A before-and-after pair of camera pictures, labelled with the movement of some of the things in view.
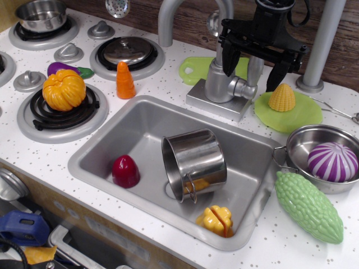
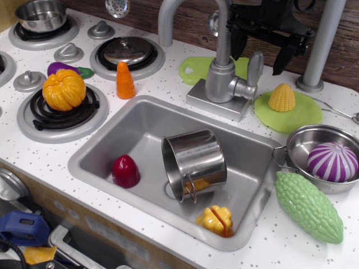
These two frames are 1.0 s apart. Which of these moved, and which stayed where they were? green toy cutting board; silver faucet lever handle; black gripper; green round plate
Moved: black gripper
Stayed: silver faucet lever handle; green toy cutting board; green round plate
